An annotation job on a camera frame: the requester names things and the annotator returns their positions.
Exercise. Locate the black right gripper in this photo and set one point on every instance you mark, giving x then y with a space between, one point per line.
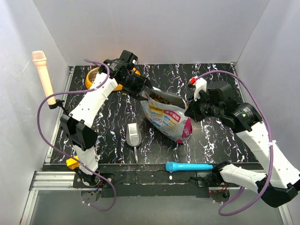
192 110

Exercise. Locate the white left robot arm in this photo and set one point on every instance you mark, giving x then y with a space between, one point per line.
78 123

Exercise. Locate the blue toy microphone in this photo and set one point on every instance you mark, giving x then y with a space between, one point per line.
175 167

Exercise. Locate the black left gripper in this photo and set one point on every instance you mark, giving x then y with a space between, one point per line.
142 83

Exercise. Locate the pink toy microphone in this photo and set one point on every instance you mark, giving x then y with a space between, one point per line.
40 61

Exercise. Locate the metal food scoop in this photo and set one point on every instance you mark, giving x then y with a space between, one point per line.
133 138

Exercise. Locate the yellow toy brick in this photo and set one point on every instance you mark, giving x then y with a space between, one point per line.
72 163

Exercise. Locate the aluminium front rail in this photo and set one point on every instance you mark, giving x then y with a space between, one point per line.
45 181

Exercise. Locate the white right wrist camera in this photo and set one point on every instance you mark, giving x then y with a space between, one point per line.
197 85

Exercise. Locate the pet food bag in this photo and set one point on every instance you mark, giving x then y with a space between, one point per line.
165 110

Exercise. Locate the black microphone stand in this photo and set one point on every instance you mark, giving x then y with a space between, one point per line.
59 103

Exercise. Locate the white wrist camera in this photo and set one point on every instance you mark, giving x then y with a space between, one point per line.
127 57
197 85

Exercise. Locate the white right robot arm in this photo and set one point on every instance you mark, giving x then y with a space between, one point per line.
280 182

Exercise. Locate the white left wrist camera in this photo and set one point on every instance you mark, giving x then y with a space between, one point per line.
127 57

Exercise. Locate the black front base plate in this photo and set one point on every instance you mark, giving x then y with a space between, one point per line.
154 180

